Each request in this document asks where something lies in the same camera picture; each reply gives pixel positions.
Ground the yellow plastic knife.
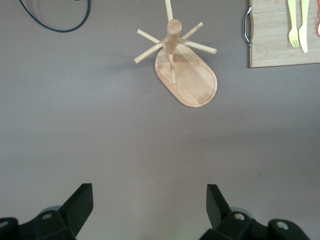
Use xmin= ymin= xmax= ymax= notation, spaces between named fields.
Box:
xmin=298 ymin=0 xmax=310 ymax=54

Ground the metal cutting board handle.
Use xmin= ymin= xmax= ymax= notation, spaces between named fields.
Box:
xmin=242 ymin=6 xmax=253 ymax=48

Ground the bamboo cutting board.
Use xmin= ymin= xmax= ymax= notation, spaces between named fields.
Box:
xmin=248 ymin=0 xmax=320 ymax=69

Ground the black looped cable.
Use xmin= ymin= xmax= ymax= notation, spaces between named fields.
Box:
xmin=18 ymin=0 xmax=91 ymax=33

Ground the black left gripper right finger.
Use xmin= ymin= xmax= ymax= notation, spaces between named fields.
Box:
xmin=199 ymin=184 xmax=311 ymax=240

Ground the yellow plastic fork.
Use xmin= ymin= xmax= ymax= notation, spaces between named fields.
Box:
xmin=286 ymin=0 xmax=301 ymax=49

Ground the wooden mug tree stand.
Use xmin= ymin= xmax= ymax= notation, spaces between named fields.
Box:
xmin=133 ymin=0 xmax=218 ymax=108

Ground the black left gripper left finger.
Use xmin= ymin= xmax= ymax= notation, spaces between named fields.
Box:
xmin=0 ymin=183 xmax=95 ymax=240

